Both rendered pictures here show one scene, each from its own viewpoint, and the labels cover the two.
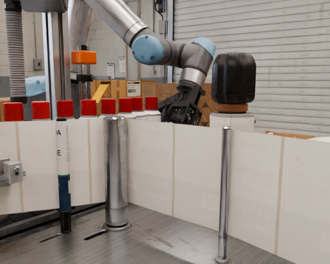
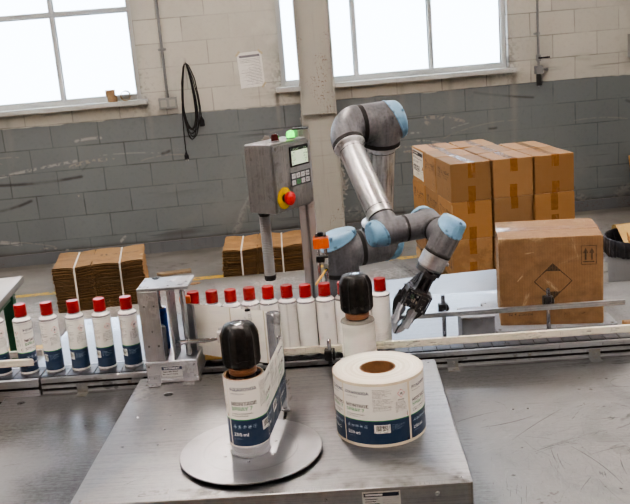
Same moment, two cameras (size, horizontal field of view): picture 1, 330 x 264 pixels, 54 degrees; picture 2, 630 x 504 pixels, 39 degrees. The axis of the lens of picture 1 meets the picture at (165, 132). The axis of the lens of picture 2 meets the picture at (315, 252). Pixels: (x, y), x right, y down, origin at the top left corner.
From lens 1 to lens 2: 194 cm
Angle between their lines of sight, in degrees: 50
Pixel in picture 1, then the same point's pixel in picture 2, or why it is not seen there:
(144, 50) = (369, 235)
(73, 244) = not seen: hidden behind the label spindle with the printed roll
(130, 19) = (368, 201)
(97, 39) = not seen: outside the picture
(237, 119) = (345, 325)
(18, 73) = (267, 259)
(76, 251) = not seen: hidden behind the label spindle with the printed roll
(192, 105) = (413, 290)
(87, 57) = (319, 244)
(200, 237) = (302, 398)
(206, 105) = (554, 268)
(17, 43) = (265, 239)
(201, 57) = (436, 239)
